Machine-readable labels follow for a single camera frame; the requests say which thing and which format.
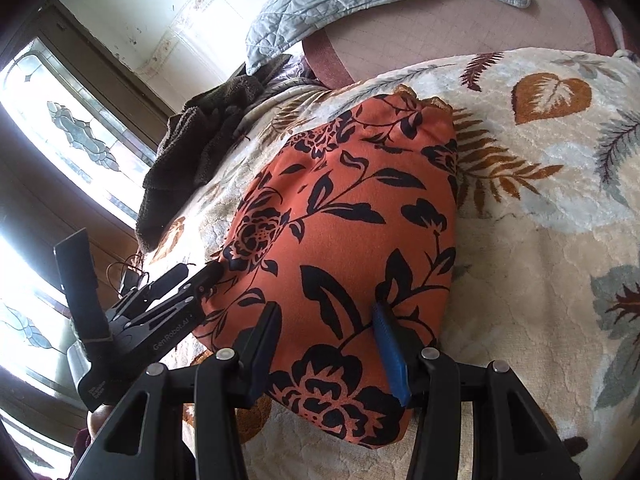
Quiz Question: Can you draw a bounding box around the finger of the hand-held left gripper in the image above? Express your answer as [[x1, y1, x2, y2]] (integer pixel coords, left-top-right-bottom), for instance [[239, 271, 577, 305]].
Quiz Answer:
[[131, 261, 226, 337], [114, 263, 192, 319]]

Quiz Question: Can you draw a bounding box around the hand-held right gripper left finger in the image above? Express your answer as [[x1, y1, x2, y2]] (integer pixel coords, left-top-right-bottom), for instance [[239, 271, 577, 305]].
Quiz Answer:
[[67, 301, 282, 480]]

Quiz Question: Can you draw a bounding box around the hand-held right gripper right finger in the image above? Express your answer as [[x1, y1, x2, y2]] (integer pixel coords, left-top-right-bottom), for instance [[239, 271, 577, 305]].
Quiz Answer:
[[371, 302, 583, 480]]

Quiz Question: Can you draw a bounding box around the orange black floral garment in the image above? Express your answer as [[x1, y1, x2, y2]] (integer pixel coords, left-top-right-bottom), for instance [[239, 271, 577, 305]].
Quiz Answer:
[[192, 87, 461, 448]]

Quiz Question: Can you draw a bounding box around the person's left hand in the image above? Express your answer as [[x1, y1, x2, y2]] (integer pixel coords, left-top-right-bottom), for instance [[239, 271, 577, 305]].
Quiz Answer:
[[86, 402, 118, 438]]

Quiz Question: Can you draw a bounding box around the brown fuzzy cloth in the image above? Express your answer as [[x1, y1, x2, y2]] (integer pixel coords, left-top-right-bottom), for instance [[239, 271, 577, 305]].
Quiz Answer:
[[135, 74, 263, 253]]

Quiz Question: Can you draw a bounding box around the cream leaf-print blanket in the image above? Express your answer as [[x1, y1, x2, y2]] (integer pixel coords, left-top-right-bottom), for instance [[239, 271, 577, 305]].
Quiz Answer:
[[135, 47, 640, 480]]

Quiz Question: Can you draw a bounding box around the stained glass window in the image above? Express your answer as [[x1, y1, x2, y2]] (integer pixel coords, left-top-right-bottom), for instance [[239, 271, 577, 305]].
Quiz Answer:
[[0, 35, 161, 461]]

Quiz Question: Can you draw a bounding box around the purple cloth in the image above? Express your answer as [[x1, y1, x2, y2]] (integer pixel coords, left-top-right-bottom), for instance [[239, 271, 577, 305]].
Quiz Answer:
[[260, 55, 321, 91]]

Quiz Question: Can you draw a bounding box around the pink cushion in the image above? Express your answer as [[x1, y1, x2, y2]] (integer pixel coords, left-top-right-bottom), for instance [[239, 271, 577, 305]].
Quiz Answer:
[[302, 0, 616, 91]]

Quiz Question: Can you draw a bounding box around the black cable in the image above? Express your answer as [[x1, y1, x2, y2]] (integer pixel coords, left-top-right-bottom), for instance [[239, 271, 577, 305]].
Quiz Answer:
[[106, 254, 151, 306]]

